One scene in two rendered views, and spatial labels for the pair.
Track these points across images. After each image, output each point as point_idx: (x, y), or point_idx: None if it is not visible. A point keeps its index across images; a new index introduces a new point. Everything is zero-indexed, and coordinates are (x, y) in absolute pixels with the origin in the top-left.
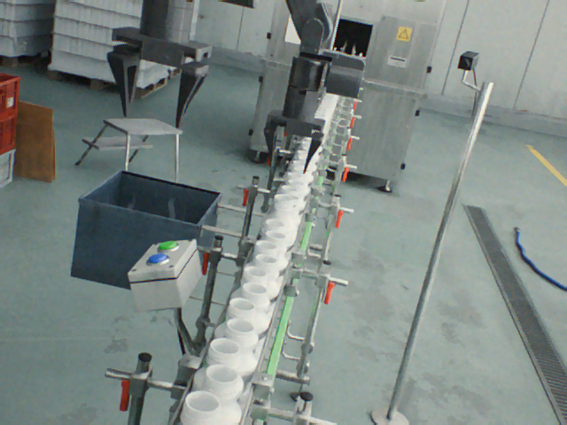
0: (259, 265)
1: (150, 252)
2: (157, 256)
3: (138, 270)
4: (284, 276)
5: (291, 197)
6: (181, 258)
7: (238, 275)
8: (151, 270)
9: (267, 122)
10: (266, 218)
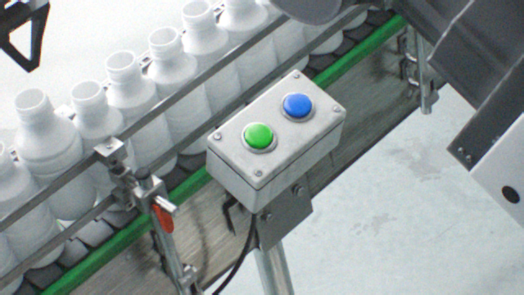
0: (211, 8)
1: (285, 148)
2: (299, 99)
3: (332, 103)
4: (146, 62)
5: (15, 98)
6: (271, 88)
7: (211, 65)
8: (321, 89)
9: (20, 11)
10: (63, 133)
